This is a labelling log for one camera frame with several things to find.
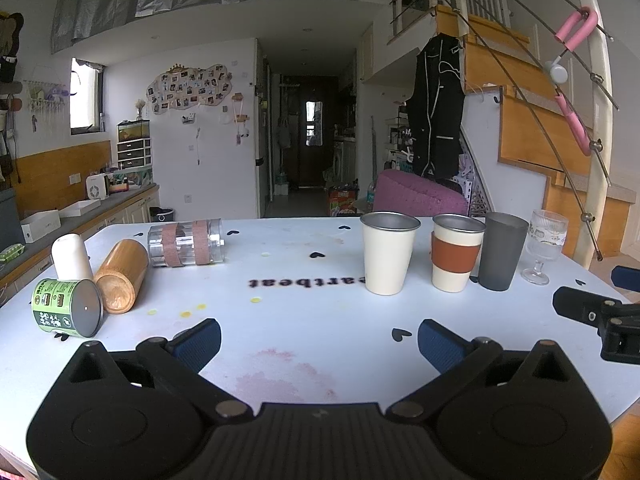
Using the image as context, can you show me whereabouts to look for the grey plastic cup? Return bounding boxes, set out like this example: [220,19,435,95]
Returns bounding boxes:
[477,211,530,292]

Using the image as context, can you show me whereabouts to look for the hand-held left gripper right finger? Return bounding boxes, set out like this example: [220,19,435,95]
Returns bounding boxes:
[385,318,577,420]

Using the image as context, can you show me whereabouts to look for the flat white tray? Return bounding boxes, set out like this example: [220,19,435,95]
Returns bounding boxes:
[58,199,101,219]

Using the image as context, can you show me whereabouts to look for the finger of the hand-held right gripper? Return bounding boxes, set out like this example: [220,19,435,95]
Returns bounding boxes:
[552,286,640,363]
[611,265,640,291]

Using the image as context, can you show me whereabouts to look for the green labelled tin can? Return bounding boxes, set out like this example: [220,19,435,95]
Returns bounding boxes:
[32,278,105,338]

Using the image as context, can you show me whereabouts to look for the cream metal cup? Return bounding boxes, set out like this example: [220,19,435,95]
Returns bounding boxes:
[359,211,422,296]

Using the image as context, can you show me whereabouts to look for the white cup with brown sleeve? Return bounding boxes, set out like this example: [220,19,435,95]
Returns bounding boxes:
[430,213,487,293]

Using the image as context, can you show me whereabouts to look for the red box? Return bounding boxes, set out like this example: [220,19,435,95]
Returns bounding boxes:
[328,187,359,217]

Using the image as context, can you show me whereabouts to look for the kitchen counter cabinet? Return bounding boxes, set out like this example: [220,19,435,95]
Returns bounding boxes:
[0,182,161,306]

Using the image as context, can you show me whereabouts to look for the small fish tank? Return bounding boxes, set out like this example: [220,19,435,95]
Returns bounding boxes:
[117,119,151,141]

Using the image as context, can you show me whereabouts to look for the clear cup with pink bands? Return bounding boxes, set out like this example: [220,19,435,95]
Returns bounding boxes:
[147,218,226,268]

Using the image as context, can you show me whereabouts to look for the white countertop appliance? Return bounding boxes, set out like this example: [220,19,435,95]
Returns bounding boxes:
[85,173,109,200]

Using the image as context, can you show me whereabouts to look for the purple upholstered chair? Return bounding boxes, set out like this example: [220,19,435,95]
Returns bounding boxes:
[372,169,470,219]

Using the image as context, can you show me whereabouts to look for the metal stair railing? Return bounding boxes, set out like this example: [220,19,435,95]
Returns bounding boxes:
[389,0,623,270]

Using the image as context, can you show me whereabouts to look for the white cardboard box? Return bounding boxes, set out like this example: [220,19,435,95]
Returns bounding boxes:
[20,209,62,244]

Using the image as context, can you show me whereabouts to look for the ribbed glass goblet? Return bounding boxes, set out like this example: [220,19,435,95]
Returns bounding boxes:
[521,208,570,287]

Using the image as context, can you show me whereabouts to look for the wooden staircase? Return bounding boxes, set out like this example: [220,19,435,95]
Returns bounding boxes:
[435,4,635,261]

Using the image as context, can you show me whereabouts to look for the pink padded exercise tool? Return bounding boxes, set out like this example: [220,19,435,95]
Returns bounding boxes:
[544,7,599,157]

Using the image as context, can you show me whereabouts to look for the black coat with white trim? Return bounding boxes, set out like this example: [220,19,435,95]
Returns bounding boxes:
[405,32,467,180]

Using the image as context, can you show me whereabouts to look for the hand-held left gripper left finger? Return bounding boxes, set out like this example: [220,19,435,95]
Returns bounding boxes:
[64,318,252,419]

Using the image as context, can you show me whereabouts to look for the cloud-shaped photo board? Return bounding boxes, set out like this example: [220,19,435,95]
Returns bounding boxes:
[145,63,233,116]

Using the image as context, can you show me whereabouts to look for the small drawer organizer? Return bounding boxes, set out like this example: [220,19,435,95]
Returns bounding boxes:
[117,138,153,169]

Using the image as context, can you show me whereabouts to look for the dark hallway door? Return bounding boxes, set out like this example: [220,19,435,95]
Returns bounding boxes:
[299,87,335,188]

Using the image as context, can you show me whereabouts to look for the window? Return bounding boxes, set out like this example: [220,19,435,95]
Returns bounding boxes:
[69,57,106,135]

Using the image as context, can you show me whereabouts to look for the bamboo wooden cup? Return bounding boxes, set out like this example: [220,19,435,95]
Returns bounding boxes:
[93,238,150,315]

